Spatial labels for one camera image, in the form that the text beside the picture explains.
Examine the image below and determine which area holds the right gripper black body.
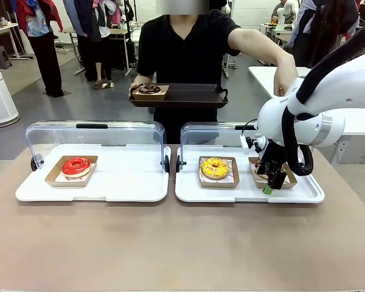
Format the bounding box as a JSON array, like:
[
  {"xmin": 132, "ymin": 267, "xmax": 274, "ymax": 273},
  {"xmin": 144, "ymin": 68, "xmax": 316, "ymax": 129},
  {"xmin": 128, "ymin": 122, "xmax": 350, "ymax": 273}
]
[{"xmin": 260, "ymin": 137, "xmax": 289, "ymax": 172}]

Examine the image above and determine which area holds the pink frosted donut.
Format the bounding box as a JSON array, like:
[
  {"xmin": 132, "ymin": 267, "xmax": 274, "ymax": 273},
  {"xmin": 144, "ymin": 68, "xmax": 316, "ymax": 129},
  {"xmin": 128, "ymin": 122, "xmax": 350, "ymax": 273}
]
[{"xmin": 253, "ymin": 161, "xmax": 271, "ymax": 181}]

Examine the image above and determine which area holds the cardboard box of pink donut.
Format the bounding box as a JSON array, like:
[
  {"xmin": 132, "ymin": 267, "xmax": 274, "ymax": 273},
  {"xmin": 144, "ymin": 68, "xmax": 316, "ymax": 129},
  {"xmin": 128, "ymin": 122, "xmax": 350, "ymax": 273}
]
[{"xmin": 248, "ymin": 156, "xmax": 299, "ymax": 190}]

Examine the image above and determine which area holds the dark brown serving tray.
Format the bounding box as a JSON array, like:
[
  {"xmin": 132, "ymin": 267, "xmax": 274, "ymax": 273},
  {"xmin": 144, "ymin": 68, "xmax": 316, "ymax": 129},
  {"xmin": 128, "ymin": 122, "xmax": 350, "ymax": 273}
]
[{"xmin": 128, "ymin": 83, "xmax": 229, "ymax": 110}]

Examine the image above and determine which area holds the cardboard box of chocolate donut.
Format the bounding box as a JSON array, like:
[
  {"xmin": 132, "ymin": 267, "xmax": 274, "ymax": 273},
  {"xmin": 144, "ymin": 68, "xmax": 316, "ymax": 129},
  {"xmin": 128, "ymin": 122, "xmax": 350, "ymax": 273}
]
[{"xmin": 131, "ymin": 85, "xmax": 170, "ymax": 102}]

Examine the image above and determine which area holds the chocolate nut donut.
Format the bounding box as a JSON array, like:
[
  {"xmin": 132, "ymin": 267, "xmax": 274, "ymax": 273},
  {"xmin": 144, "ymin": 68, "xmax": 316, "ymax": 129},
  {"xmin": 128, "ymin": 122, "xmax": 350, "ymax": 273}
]
[{"xmin": 138, "ymin": 83, "xmax": 162, "ymax": 95}]

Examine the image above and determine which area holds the person's left forearm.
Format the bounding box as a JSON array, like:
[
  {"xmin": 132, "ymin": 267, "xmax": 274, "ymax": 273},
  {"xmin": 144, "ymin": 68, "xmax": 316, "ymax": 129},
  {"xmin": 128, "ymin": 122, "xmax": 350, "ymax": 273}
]
[{"xmin": 252, "ymin": 30, "xmax": 298, "ymax": 77}]

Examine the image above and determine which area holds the cardboard box of yellow donut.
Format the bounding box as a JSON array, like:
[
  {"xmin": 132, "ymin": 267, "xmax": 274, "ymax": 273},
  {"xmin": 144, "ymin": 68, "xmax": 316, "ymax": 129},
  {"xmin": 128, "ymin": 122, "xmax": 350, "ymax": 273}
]
[{"xmin": 198, "ymin": 156, "xmax": 241, "ymax": 189}]

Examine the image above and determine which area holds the printed paper under yellow donut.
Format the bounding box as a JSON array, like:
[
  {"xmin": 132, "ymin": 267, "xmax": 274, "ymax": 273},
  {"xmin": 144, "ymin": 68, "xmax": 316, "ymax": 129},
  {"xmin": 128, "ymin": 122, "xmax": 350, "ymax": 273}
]
[{"xmin": 200, "ymin": 158, "xmax": 235, "ymax": 184}]

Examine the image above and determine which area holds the yellow sprinkled donut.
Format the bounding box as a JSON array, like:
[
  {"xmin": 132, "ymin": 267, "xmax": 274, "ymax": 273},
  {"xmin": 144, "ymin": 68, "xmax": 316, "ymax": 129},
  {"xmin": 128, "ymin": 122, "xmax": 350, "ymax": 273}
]
[{"xmin": 201, "ymin": 157, "xmax": 230, "ymax": 180}]

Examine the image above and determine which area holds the person in black shirt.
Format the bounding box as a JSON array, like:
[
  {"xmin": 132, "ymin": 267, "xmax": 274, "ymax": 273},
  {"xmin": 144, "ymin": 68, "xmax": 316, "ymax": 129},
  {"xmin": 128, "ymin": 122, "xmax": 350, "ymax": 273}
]
[{"xmin": 136, "ymin": 8, "xmax": 242, "ymax": 145}]

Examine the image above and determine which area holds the seated person in grey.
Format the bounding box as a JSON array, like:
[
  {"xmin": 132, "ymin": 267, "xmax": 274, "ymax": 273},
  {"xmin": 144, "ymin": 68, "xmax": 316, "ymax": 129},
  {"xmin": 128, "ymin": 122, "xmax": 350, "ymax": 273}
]
[{"xmin": 269, "ymin": 0, "xmax": 293, "ymax": 26}]

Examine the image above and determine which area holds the printed paper under red donut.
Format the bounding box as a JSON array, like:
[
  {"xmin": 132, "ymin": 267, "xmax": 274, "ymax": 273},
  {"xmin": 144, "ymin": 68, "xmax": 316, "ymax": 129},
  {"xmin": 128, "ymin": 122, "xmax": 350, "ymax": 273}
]
[{"xmin": 54, "ymin": 163, "xmax": 97, "ymax": 184}]

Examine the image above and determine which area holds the red glazed donut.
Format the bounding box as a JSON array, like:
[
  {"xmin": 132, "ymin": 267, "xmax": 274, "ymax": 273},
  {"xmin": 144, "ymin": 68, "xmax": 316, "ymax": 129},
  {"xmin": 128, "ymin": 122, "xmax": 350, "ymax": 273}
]
[{"xmin": 61, "ymin": 156, "xmax": 92, "ymax": 179}]

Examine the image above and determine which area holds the cardboard box of red donut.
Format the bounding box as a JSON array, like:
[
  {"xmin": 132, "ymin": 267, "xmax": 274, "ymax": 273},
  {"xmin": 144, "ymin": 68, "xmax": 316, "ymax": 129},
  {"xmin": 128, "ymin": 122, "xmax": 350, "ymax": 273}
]
[{"xmin": 44, "ymin": 155, "xmax": 99, "ymax": 188}]

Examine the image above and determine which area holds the person's left hand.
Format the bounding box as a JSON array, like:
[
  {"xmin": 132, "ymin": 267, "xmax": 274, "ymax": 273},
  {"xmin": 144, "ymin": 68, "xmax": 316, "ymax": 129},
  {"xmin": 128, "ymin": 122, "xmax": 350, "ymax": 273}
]
[{"xmin": 274, "ymin": 68, "xmax": 300, "ymax": 97}]

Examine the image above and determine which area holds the white plastic display tray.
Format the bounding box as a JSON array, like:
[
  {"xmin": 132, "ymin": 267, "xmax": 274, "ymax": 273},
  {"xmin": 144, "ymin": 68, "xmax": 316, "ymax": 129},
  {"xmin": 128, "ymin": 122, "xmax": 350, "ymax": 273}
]
[
  {"xmin": 174, "ymin": 144, "xmax": 326, "ymax": 204},
  {"xmin": 15, "ymin": 142, "xmax": 170, "ymax": 203}
]

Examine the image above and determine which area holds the clear plastic tray lid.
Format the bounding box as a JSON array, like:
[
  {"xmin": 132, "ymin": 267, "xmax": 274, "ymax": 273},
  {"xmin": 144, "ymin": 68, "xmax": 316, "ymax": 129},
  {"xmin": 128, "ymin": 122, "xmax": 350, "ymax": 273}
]
[
  {"xmin": 25, "ymin": 120, "xmax": 167, "ymax": 171},
  {"xmin": 179, "ymin": 122, "xmax": 264, "ymax": 172}
]

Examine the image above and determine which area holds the white side table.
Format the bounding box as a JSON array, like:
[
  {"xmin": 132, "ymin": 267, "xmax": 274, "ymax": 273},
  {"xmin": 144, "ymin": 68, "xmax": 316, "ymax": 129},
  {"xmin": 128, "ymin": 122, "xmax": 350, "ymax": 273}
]
[{"xmin": 248, "ymin": 65, "xmax": 365, "ymax": 165}]

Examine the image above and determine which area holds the black lid hinge knob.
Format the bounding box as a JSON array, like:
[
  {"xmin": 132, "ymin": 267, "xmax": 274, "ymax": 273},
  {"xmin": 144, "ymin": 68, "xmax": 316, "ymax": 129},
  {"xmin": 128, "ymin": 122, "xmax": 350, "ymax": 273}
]
[
  {"xmin": 30, "ymin": 153, "xmax": 45, "ymax": 172},
  {"xmin": 160, "ymin": 154, "xmax": 171, "ymax": 175}
]

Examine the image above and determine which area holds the light background desk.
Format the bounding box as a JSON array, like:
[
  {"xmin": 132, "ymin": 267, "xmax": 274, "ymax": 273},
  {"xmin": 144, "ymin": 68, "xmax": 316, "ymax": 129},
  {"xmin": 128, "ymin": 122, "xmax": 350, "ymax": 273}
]
[{"xmin": 58, "ymin": 26, "xmax": 86, "ymax": 77}]

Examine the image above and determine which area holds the grey plastic stool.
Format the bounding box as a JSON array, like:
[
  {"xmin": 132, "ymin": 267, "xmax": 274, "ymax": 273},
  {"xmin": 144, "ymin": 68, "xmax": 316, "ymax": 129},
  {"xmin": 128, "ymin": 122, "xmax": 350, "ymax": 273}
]
[{"xmin": 0, "ymin": 45, "xmax": 13, "ymax": 71}]

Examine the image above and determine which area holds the wooden background work table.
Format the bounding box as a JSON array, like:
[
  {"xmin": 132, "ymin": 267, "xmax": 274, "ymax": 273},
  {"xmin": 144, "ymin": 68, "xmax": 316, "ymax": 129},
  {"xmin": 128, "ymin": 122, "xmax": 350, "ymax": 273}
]
[{"xmin": 0, "ymin": 21, "xmax": 34, "ymax": 61}]

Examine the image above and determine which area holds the black corrugated cable conduit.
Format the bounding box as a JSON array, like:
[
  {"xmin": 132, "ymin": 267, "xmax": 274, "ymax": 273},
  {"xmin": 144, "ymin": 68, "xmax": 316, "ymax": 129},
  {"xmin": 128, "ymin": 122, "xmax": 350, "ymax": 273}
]
[{"xmin": 280, "ymin": 17, "xmax": 365, "ymax": 178}]

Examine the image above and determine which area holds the black clamp mount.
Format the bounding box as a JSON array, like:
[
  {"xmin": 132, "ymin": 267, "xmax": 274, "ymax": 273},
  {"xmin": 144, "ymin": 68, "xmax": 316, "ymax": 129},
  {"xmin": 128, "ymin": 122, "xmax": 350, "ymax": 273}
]
[{"xmin": 175, "ymin": 154, "xmax": 187, "ymax": 173}]

